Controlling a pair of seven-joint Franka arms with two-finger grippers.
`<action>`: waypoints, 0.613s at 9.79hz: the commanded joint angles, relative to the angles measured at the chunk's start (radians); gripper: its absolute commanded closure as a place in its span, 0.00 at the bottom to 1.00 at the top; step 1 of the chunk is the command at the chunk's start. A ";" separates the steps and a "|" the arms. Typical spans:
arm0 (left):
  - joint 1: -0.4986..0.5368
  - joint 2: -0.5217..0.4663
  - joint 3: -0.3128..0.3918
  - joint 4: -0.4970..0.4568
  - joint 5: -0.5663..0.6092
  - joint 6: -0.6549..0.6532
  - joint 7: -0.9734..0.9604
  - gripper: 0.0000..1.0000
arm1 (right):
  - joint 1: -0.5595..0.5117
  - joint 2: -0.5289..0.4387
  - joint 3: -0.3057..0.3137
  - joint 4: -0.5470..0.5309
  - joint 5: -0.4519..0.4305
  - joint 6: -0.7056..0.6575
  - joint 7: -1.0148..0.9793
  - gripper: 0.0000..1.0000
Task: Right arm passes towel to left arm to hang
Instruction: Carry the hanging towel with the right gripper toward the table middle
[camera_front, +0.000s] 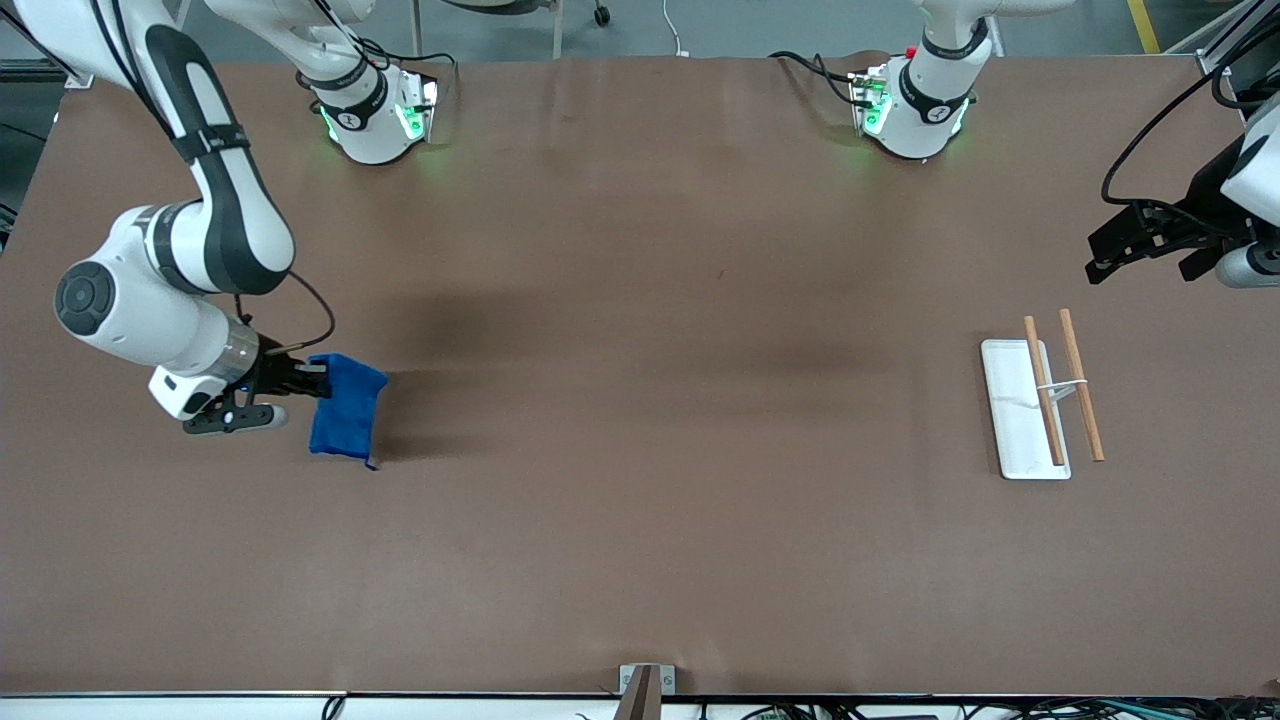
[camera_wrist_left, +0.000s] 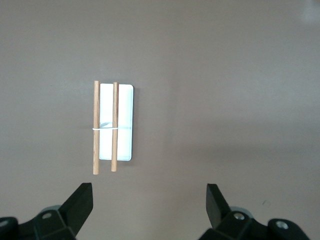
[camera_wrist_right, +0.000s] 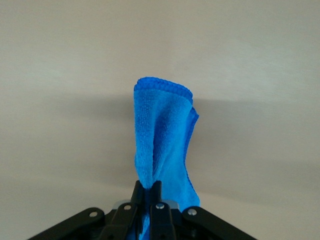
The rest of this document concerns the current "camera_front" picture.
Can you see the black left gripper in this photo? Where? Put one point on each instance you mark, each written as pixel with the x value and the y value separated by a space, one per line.
pixel 1203 207

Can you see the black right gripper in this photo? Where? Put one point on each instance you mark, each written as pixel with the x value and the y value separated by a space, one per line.
pixel 275 373

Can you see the blue towel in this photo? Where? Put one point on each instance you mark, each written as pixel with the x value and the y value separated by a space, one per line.
pixel 345 410

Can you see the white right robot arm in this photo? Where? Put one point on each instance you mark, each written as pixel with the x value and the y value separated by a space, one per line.
pixel 230 200

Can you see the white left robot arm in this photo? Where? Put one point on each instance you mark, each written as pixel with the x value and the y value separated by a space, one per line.
pixel 930 100

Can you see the wooden towel rack rod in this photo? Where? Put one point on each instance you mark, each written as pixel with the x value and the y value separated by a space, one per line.
pixel 1050 420
pixel 1088 410

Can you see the white metal leg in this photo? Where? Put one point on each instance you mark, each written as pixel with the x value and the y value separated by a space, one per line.
pixel 557 30
pixel 416 30

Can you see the black chair base with caster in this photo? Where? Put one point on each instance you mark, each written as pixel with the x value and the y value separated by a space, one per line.
pixel 601 15

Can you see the aluminium frame profile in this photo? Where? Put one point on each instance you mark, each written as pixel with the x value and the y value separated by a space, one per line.
pixel 1213 62
pixel 80 80

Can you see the grey metal table bracket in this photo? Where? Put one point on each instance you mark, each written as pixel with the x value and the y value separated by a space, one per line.
pixel 668 682

